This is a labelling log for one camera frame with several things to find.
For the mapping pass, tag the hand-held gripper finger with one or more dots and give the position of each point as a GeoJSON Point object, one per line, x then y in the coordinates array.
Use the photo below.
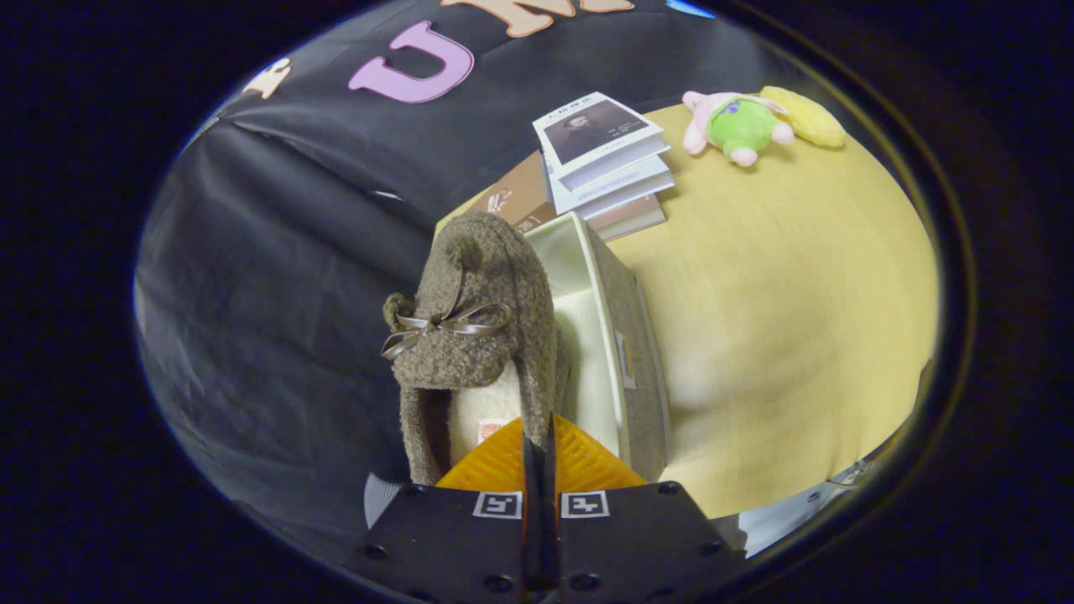
{"type": "Point", "coordinates": [549, 503]}
{"type": "Point", "coordinates": [532, 503]}

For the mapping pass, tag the gray fabric storage box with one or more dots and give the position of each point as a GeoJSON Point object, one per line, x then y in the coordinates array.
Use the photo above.
{"type": "Point", "coordinates": [638, 361]}

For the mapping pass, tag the brown fuzzy slipper shoe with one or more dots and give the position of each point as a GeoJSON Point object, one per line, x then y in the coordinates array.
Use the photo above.
{"type": "Point", "coordinates": [478, 277]}

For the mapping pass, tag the pale brown edged book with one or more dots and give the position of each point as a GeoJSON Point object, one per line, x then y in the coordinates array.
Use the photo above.
{"type": "Point", "coordinates": [633, 218]}

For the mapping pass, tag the brown cover flat book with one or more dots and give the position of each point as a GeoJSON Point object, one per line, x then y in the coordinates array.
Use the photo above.
{"type": "Point", "coordinates": [512, 197]}

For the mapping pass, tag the plain white thick book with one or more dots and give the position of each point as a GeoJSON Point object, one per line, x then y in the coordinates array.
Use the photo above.
{"type": "Point", "coordinates": [621, 186]}

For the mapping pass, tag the black backdrop cloth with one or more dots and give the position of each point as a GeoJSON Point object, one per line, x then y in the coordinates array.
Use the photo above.
{"type": "Point", "coordinates": [277, 252]}

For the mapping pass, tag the white portrait cover book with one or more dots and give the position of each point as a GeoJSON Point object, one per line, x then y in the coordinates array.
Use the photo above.
{"type": "Point", "coordinates": [591, 130]}

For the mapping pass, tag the green and pink plush toy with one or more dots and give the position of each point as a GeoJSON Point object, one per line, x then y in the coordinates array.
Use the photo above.
{"type": "Point", "coordinates": [738, 126]}

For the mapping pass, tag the yellow plush cushion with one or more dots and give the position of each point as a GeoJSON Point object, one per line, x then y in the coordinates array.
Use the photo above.
{"type": "Point", "coordinates": [805, 117]}

